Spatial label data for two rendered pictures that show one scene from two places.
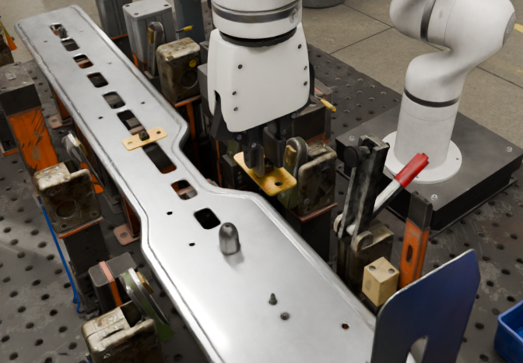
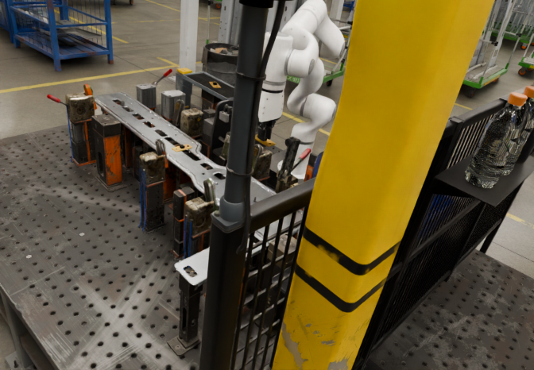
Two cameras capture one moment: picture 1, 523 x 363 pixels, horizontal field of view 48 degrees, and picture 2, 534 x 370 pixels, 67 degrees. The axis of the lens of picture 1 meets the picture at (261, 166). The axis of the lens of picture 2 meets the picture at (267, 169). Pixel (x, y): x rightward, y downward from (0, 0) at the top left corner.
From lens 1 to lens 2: 0.74 m
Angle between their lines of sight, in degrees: 18
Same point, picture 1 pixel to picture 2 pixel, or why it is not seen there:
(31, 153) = (110, 158)
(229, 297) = not seen: hidden behind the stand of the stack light
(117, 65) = (156, 119)
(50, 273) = (121, 216)
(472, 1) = (320, 100)
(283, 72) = (277, 103)
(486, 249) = not seen: hidden behind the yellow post
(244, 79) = (267, 103)
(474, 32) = (321, 112)
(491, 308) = not seen: hidden behind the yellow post
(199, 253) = (221, 186)
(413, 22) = (297, 107)
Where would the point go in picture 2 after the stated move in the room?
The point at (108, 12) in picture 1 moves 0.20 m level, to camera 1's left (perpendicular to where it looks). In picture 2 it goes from (144, 96) to (103, 94)
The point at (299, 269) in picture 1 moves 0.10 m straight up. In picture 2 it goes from (262, 191) to (265, 169)
